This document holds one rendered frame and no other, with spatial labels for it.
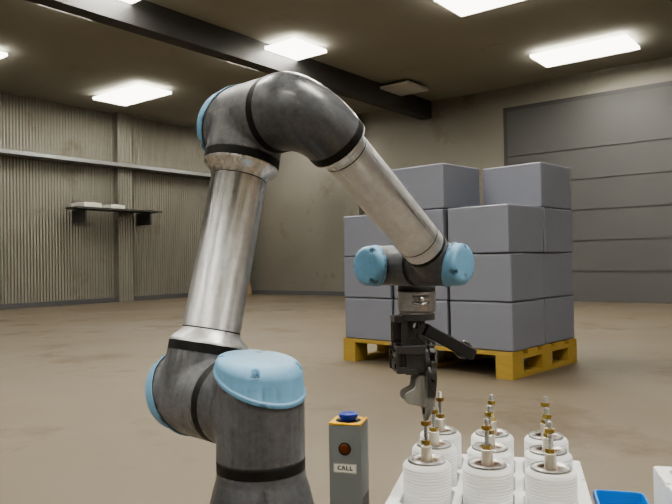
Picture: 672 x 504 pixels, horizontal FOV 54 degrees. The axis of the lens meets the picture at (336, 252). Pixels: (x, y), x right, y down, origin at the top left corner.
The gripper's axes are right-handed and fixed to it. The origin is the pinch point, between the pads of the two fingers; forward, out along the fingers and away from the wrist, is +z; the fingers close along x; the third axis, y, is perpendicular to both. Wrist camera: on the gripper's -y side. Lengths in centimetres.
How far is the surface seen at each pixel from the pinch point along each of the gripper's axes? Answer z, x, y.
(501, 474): 10.2, 9.0, -11.5
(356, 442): 7.0, -6.3, 13.9
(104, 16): -272, -535, 176
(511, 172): -82, -255, -120
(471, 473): 10.3, 7.0, -6.3
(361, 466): 11.9, -6.1, 12.9
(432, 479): 11.8, 4.8, 0.8
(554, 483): 10.9, 13.5, -19.9
